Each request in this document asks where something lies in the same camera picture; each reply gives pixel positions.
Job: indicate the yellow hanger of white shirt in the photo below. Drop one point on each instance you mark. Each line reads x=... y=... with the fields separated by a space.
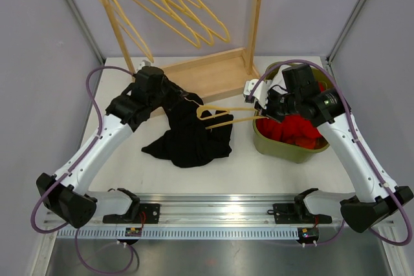
x=203 y=7

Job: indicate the right aluminium frame post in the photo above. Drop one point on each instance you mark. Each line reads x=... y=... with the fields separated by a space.
x=355 y=12

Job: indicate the grey slotted cable duct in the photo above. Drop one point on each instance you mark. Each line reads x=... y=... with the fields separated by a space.
x=177 y=233

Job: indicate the aluminium mounting rail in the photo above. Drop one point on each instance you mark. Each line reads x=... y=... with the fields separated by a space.
x=220 y=210

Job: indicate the yellow hanger of black shirt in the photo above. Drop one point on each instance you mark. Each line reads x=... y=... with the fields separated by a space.
x=223 y=111

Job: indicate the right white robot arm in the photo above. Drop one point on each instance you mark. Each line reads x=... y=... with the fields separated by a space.
x=376 y=195

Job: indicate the yellow hanger of orange shirt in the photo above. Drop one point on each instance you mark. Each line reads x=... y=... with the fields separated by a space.
x=121 y=25

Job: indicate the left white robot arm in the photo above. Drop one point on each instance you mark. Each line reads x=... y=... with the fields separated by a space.
x=66 y=192

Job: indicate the wooden clothes rack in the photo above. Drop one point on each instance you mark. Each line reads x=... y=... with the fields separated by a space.
x=221 y=75

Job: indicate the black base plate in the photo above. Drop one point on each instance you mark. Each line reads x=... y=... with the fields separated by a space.
x=290 y=213
x=148 y=213

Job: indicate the green plastic basket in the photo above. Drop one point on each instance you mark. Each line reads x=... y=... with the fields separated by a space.
x=285 y=151

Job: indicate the black t shirt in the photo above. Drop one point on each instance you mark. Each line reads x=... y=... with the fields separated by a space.
x=189 y=142

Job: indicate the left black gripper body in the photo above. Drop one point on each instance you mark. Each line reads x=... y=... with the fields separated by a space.
x=170 y=95

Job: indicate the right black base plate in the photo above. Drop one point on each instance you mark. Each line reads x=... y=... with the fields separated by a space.
x=290 y=213

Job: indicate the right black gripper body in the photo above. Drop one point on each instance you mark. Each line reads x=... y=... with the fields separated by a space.
x=275 y=105

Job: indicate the white t shirt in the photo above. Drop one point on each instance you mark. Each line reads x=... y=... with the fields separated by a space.
x=275 y=80

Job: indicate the yellow hanger of red shirt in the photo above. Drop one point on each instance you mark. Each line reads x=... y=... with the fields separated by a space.
x=194 y=26
x=162 y=11

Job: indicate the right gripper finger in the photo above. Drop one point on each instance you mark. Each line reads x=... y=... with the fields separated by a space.
x=263 y=114
x=258 y=107

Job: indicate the yellow hanger of front red shirt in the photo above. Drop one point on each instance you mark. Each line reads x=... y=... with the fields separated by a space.
x=162 y=11

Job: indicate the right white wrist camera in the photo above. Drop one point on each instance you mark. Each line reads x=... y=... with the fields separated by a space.
x=255 y=88

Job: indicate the red t shirt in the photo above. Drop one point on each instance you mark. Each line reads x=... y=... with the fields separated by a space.
x=322 y=86
x=293 y=130

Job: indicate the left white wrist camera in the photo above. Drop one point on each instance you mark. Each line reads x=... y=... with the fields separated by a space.
x=144 y=63

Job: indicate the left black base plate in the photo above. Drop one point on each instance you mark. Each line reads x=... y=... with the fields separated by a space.
x=148 y=213

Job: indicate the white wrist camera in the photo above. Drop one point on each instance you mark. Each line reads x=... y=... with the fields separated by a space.
x=255 y=88
x=144 y=63

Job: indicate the left aluminium frame post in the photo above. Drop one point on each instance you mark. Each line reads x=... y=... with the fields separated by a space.
x=85 y=31

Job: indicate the aluminium frame post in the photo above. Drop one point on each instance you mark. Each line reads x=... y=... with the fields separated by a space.
x=355 y=12
x=85 y=31

